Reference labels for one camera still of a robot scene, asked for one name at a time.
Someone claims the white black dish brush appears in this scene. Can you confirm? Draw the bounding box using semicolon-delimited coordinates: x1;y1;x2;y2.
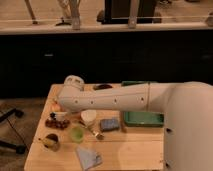
50;112;66;121

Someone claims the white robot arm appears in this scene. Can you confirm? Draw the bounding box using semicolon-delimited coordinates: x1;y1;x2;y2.
57;75;213;171

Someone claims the dark brown bowl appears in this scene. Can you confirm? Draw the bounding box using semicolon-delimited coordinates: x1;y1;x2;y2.
93;84;113;91

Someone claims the red bowl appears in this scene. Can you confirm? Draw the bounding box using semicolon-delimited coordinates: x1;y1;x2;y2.
68;111;82;117

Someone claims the white round container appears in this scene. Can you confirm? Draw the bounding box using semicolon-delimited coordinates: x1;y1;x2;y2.
81;110;97;126

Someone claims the blue sponge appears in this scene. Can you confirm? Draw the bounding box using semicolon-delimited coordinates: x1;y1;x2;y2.
100;118;120;132

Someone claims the green plastic tray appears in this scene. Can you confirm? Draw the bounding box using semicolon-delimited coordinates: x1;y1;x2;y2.
120;80;165;128

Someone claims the small green cup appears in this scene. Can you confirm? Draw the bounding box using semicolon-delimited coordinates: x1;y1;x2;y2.
69;126;84;143

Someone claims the orange block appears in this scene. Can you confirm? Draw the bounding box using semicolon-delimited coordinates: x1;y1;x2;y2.
51;103;62;112

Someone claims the bunch of dark grapes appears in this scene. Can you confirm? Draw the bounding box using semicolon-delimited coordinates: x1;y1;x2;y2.
45;119;70;130

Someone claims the blue grey cloth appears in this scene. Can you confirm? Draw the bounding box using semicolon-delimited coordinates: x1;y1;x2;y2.
76;147;102;171

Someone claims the black chair base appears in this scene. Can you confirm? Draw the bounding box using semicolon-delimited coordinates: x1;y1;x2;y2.
0;107;28;155

